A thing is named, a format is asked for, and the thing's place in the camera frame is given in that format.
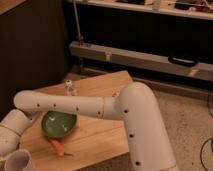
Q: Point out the white ceramic cup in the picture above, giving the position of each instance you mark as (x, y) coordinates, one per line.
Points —
(19, 160)

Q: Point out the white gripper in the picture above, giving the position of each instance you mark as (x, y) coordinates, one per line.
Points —
(14, 124)

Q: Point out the orange carrot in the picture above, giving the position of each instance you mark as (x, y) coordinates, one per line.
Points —
(58, 147)

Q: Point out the grey metal beam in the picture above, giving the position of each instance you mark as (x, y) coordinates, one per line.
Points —
(140, 60)

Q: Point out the green bowl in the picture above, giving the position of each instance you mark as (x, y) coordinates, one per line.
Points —
(57, 124)

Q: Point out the black handle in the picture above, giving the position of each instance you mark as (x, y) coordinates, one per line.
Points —
(182, 62)

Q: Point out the metal pole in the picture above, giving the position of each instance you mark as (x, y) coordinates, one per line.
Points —
(79, 35)

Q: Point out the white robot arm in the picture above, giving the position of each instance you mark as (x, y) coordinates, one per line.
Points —
(148, 141)

